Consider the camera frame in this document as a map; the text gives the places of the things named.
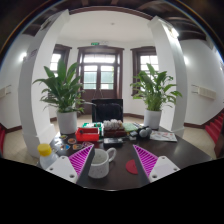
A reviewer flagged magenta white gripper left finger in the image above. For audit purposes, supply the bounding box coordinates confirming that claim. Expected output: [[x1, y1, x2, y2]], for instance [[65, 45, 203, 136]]
[[47, 144, 94, 183]]

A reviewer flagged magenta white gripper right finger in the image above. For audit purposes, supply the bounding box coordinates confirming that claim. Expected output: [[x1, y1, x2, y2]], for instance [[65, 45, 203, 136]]
[[133, 145, 179, 183]]

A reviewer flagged white speckled ceramic mug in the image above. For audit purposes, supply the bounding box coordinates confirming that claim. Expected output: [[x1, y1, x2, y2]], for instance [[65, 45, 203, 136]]
[[88, 148, 117, 179]]

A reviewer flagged red semicircle piece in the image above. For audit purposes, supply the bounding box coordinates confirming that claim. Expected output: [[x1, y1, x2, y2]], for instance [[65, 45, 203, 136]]
[[126, 159, 138, 175]]

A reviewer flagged round orange coaster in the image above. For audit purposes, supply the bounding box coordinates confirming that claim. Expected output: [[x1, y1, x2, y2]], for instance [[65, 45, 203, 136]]
[[68, 138, 76, 144]]

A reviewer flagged clear bottle yellow cap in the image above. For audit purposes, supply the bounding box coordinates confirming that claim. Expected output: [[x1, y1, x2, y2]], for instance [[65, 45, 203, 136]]
[[37, 143, 59, 169]]

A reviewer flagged printed paper sheet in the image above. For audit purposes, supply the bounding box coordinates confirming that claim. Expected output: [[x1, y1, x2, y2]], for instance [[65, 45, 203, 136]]
[[150, 131, 177, 142]]

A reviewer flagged red plastic box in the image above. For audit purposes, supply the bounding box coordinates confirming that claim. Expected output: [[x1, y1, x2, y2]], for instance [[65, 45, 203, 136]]
[[75, 128, 99, 142]]

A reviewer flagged black round device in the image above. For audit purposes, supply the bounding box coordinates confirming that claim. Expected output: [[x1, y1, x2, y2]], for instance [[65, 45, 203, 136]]
[[138, 126, 152, 138]]

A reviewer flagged black flat device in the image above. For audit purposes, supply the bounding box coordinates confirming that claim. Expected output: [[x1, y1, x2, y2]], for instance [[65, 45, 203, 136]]
[[103, 138, 123, 147]]

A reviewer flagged green flat pack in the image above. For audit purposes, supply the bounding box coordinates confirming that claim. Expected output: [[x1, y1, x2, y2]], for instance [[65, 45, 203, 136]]
[[123, 123, 137, 132]]

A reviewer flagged left white column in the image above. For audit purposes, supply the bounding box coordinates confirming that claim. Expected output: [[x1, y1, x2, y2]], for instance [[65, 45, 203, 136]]
[[18, 10, 69, 158]]

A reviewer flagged white column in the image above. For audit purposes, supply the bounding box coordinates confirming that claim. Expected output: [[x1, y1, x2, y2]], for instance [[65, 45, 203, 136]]
[[18, 10, 69, 158], [148, 16, 188, 137]]

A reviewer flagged white fluffy balls tray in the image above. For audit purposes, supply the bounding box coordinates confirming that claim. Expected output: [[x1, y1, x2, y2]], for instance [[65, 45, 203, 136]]
[[103, 119, 123, 130]]

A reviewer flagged black chair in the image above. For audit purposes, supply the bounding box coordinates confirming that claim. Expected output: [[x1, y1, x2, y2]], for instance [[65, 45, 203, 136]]
[[92, 98, 123, 122]]

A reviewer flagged right potted green plant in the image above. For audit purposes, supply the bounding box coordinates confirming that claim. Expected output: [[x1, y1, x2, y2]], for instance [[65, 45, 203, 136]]
[[130, 63, 182, 130]]

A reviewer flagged potted green plant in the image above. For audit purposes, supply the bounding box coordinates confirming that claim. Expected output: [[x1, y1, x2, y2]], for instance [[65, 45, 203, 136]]
[[35, 59, 84, 135], [130, 63, 182, 130]]

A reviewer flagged left potted green plant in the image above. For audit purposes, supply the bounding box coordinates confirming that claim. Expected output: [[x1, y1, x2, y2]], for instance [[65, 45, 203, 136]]
[[35, 59, 84, 135]]

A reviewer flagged dark wooden double door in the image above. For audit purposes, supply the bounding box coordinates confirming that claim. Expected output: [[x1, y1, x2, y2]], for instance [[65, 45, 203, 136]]
[[78, 46, 123, 101]]

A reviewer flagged green exit sign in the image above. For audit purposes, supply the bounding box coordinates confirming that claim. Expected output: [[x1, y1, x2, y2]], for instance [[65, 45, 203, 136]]
[[91, 42, 100, 46]]

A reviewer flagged right white column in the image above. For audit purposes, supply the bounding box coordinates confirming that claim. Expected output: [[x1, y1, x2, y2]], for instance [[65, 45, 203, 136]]
[[148, 16, 188, 137]]

